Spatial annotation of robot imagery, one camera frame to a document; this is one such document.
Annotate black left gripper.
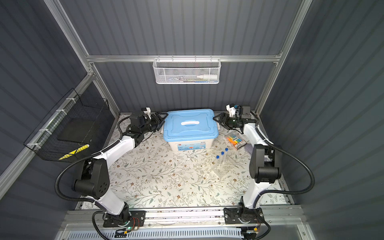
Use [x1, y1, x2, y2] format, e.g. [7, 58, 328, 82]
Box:
[140, 111, 167, 136]

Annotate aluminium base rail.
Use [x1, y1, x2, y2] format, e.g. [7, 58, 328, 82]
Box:
[60, 205, 307, 231]

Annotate highlighter marker pack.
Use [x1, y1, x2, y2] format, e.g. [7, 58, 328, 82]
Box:
[226, 134, 247, 150]

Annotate white plastic storage box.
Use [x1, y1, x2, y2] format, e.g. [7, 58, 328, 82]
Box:
[168, 139, 214, 152]

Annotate black wire wall basket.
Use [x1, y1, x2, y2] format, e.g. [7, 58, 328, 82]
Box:
[24, 92, 115, 163]

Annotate white wire wall basket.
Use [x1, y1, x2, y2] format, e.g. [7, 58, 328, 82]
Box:
[153, 59, 222, 85]

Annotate blue plastic box lid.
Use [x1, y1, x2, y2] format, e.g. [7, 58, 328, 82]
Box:
[163, 109, 219, 143]

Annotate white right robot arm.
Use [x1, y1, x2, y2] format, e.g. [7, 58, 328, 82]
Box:
[213, 104, 282, 223]

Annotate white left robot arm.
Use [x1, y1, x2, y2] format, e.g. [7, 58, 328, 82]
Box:
[73, 108, 168, 216]

